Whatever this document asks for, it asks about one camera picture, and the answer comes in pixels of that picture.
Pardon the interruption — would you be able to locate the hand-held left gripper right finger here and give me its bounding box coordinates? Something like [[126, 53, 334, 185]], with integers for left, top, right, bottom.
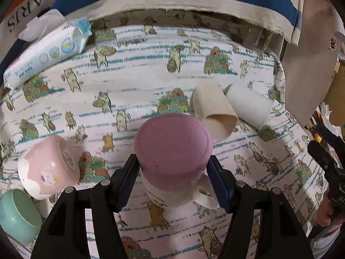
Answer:
[[206, 155, 314, 259]]

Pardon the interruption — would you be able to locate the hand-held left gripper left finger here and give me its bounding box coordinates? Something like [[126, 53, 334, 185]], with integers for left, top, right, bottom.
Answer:
[[30, 154, 141, 259]]

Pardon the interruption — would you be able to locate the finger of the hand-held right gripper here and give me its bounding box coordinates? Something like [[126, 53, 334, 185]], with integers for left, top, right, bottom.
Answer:
[[307, 140, 345, 186], [316, 121, 345, 147]]

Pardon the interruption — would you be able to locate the white cup with mauve base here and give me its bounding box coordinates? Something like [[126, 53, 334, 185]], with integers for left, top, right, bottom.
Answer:
[[134, 113, 220, 209]]

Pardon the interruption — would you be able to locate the pink and white cup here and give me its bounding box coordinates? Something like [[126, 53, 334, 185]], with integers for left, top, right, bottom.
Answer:
[[17, 135, 81, 201]]

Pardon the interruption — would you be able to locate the mint green cup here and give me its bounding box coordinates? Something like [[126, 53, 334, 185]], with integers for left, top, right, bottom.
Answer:
[[0, 189, 43, 246]]

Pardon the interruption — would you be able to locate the person's right hand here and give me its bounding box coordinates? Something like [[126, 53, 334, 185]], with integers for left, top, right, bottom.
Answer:
[[316, 191, 337, 228]]

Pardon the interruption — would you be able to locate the brown cardboard sheet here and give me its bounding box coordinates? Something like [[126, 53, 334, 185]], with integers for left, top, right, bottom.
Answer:
[[283, 0, 340, 127]]

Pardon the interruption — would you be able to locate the cat printed blanket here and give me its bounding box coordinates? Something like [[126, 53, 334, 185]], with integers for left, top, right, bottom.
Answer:
[[0, 9, 313, 259]]

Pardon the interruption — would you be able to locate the baby wipes pack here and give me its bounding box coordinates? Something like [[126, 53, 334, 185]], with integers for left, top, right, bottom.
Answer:
[[3, 17, 92, 89]]

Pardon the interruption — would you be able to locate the white tissue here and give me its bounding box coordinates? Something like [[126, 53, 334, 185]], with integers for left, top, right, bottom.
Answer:
[[18, 9, 65, 42]]

